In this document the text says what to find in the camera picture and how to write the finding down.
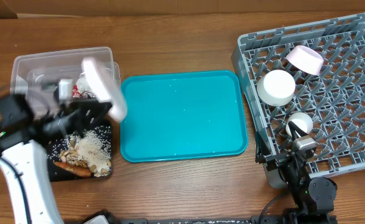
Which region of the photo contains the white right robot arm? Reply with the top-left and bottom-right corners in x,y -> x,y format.
251,121 -> 338,224

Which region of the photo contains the foil ball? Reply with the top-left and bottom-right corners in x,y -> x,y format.
75,72 -> 95,98

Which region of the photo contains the red snack wrapper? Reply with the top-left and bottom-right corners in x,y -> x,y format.
72,85 -> 82,98

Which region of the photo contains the clear plastic bin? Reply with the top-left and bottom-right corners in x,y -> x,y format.
10,47 -> 120,118

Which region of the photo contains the white bowl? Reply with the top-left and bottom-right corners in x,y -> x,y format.
257,70 -> 296,106

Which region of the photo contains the teal plastic tray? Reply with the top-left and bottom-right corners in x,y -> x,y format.
120,70 -> 248,163

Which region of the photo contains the white plate with food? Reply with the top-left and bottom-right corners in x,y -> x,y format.
81,57 -> 127,123

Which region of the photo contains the grey dishwasher rack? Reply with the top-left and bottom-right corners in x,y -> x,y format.
231,13 -> 365,178

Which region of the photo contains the black tray bin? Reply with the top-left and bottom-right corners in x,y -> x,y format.
45,119 -> 113,182

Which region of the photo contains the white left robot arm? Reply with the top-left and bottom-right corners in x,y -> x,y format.
0,94 -> 112,223

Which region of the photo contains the white plastic cup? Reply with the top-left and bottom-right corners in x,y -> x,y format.
287,112 -> 313,134

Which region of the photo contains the pink bowl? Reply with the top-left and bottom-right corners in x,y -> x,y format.
285,45 -> 324,76

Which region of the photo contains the spilled rice and peanut pile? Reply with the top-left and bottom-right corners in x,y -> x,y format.
47,125 -> 112,177

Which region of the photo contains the orange carrot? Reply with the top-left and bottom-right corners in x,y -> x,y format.
54,162 -> 92,178

